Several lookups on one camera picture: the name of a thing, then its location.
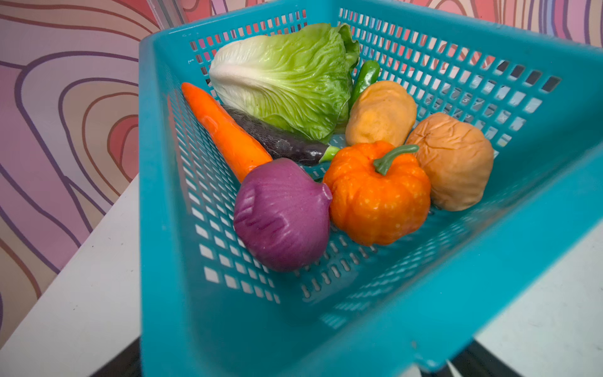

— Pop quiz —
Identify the small orange pumpkin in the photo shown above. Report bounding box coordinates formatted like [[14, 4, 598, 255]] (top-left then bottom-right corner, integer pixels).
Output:
[[323, 141, 431, 246]]

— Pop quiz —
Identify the green chili pepper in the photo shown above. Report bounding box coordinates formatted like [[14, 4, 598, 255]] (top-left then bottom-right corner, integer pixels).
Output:
[[349, 61, 381, 109]]

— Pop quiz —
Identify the purple red onion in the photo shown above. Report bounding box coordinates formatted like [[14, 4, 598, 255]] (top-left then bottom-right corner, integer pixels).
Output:
[[233, 158, 332, 272]]

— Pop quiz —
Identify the green lettuce leaf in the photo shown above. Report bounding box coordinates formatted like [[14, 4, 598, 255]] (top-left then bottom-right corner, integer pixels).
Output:
[[209, 24, 360, 142]]

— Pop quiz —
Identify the teal plastic basket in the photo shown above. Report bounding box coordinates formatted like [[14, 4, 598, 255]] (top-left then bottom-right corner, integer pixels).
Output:
[[139, 1, 602, 376]]

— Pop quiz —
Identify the wrinkled brown bread roll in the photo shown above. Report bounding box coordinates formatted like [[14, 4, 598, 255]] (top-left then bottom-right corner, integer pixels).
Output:
[[407, 113, 494, 211]]

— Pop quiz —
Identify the dark purple eggplant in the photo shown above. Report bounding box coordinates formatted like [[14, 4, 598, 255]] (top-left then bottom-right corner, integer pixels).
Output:
[[224, 106, 340, 167]]

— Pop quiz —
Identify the orange carrot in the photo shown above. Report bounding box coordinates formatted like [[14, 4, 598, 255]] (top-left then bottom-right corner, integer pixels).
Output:
[[182, 83, 273, 182]]

